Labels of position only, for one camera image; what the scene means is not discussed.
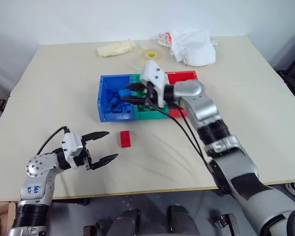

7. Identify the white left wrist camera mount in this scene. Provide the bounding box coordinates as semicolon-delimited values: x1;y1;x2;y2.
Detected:
60;132;85;170

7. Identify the dark rounded shape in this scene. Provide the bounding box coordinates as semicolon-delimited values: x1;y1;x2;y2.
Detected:
116;208;142;236
167;205;200;236

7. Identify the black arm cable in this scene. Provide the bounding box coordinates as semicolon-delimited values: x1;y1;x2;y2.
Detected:
173;103;205;158
154;104;212;173
36;126;70;156

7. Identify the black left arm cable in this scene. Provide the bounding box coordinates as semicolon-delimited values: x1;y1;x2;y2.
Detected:
36;126;70;156

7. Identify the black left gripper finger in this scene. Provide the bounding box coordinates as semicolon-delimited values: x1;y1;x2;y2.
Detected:
88;153;119;171
81;131;111;144

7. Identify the brown cardboard box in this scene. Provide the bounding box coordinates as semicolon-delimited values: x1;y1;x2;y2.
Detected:
0;201;17;236

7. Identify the green plastic bin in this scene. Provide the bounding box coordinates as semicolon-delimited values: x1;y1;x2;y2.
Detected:
131;73;171;120

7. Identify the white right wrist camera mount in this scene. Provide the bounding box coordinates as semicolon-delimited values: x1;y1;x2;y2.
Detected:
141;59;169;108

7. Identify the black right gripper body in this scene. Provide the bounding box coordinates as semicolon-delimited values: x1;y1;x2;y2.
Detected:
143;82;158;107

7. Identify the red building block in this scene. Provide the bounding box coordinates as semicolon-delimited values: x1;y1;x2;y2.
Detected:
119;130;134;148

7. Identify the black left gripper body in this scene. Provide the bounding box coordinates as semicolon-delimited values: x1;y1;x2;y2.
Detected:
72;136;94;172

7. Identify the dark metal bracket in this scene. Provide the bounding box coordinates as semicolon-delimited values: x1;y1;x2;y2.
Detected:
210;213;242;236
83;220;109;236

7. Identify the red plastic bin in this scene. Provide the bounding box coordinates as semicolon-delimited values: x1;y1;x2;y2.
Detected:
165;70;199;118

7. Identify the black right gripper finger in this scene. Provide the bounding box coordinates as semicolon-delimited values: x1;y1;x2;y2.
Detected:
122;96;148;105
126;83;147;91

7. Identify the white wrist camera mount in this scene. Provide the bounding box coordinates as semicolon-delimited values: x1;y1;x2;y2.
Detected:
60;132;85;170
141;59;169;108

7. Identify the blue plastic bin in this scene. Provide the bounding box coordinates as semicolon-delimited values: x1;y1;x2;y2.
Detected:
97;74;136;123

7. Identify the white crumpled plastic bag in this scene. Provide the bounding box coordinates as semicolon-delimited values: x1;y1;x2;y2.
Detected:
155;28;219;67

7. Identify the cream filled plastic pouch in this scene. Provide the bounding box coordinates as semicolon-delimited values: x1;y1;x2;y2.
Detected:
96;40;136;58

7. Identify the green building block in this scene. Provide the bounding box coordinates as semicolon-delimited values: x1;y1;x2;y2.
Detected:
137;105;160;114

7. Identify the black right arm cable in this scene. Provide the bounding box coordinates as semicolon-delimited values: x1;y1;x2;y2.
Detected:
173;103;205;158
154;104;212;173

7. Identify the clear tape roll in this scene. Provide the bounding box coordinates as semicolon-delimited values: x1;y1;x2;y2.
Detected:
140;49;164;62

